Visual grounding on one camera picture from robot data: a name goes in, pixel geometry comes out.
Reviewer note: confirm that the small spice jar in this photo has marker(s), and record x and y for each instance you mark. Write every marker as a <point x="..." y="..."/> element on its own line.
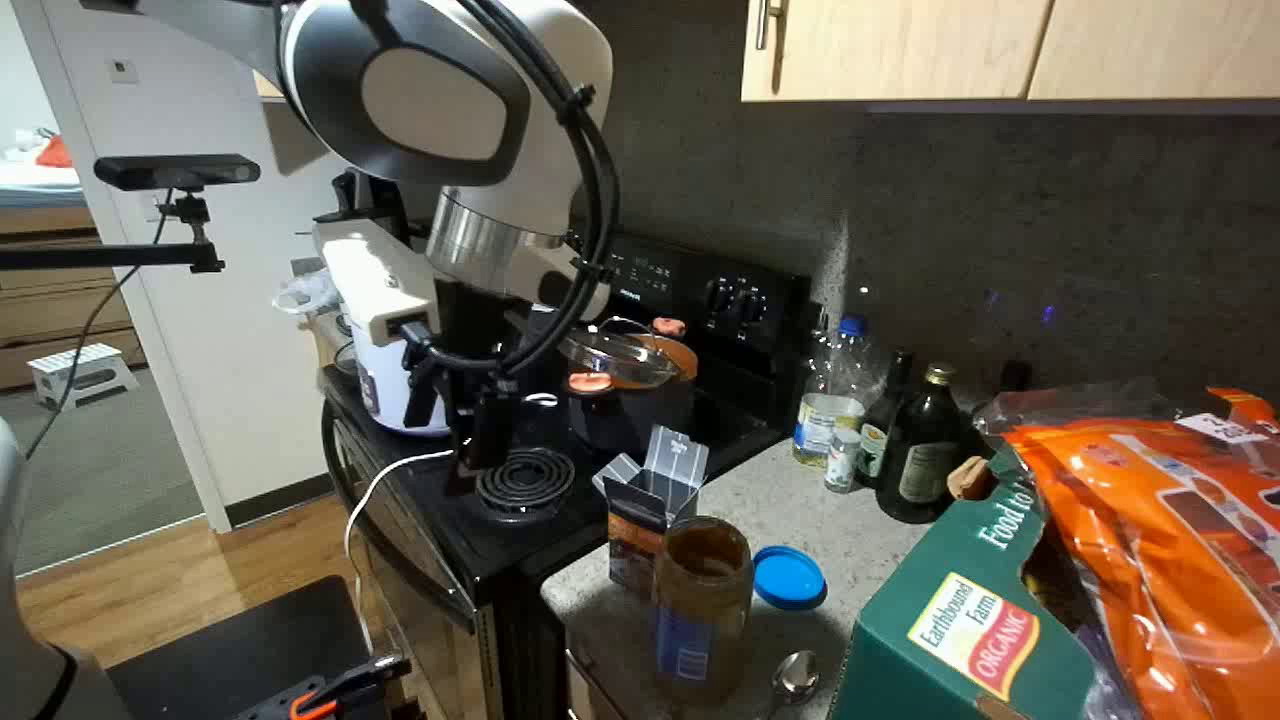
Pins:
<point x="842" y="461"/>

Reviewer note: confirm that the black stereo camera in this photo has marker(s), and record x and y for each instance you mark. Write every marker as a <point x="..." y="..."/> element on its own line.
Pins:
<point x="175" y="171"/>

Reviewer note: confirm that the black camera boom stand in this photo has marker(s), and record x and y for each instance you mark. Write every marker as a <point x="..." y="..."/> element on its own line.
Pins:
<point x="123" y="250"/>

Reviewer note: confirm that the clear plastic water bottle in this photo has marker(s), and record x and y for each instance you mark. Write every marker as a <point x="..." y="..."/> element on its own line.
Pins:
<point x="835" y="387"/>

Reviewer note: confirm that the metal spoon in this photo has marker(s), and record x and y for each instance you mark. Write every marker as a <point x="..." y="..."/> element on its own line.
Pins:
<point x="797" y="673"/>

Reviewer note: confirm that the orange carrot bag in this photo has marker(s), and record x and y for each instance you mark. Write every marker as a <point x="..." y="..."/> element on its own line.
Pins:
<point x="1174" y="561"/>

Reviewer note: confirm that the wooden dresser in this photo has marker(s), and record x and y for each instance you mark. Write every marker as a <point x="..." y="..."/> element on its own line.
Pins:
<point x="54" y="315"/>

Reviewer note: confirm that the black coil burner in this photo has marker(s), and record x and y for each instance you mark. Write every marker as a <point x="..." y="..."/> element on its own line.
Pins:
<point x="525" y="482"/>

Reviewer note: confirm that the orange black clamp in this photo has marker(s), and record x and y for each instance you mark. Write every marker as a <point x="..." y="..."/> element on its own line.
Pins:
<point x="340" y="691"/>

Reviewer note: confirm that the large dark olive oil bottle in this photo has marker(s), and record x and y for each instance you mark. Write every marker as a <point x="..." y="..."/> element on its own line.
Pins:
<point x="927" y="461"/>

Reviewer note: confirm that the green cardboard produce box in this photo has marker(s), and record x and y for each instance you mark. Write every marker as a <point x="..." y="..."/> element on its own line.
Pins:
<point x="947" y="600"/>

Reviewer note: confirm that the black electric stove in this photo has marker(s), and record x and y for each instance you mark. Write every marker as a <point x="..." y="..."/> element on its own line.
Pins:
<point x="443" y="535"/>

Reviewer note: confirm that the white rice cooker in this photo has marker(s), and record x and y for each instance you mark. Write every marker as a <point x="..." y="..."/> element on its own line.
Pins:
<point x="385" y="387"/>

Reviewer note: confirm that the peanut butter jar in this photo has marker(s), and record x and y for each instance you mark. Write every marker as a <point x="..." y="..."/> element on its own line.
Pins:
<point x="701" y="600"/>

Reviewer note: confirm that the blue plastic lid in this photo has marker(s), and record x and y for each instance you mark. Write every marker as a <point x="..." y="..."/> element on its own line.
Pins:
<point x="791" y="577"/>

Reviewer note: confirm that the glass pot lid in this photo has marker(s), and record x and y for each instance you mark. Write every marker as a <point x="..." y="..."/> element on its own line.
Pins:
<point x="635" y="359"/>

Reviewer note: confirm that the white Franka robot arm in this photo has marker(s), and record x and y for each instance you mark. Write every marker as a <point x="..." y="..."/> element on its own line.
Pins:
<point x="443" y="106"/>

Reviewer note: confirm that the black coffee machine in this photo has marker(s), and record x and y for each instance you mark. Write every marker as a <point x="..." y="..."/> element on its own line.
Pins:
<point x="359" y="198"/>

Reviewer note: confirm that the tea bag box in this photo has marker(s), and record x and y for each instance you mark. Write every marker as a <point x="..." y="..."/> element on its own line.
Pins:
<point x="650" y="512"/>

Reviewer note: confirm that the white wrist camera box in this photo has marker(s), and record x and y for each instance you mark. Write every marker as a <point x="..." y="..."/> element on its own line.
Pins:
<point x="372" y="280"/>

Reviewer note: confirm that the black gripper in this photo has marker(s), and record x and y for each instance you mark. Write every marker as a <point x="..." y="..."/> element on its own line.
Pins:
<point x="482" y="333"/>

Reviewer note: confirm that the white step stool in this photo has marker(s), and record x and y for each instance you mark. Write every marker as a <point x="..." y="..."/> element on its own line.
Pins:
<point x="82" y="375"/>

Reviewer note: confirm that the slim dark glass bottle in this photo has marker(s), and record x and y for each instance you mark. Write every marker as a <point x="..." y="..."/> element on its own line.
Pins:
<point x="880" y="424"/>

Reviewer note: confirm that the wooden upper cabinet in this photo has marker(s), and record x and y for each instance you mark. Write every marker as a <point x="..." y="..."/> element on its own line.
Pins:
<point x="932" y="47"/>

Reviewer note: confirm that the brown round stopper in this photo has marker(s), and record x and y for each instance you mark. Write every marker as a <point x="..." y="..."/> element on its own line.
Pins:
<point x="968" y="478"/>

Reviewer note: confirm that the white wall switch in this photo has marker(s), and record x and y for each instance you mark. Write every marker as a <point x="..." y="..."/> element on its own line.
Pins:
<point x="123" y="71"/>

